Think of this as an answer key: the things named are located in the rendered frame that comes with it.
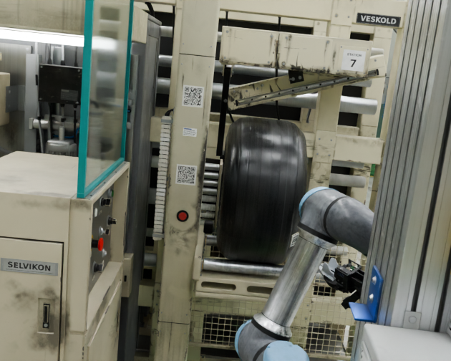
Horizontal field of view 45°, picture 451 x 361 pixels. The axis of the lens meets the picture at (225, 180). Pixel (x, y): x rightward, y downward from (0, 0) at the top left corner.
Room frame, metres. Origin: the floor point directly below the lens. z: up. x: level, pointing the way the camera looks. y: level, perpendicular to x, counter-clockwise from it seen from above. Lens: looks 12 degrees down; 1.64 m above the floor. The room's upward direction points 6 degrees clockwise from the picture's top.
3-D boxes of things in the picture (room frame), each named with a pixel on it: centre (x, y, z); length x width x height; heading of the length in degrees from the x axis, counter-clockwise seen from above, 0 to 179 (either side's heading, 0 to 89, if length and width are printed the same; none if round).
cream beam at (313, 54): (2.37, -0.23, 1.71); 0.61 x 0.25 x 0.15; 91
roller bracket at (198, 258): (2.07, 0.07, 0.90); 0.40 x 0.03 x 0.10; 1
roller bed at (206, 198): (2.45, 0.12, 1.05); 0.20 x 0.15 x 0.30; 91
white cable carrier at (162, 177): (2.02, 0.23, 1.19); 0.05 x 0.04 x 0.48; 1
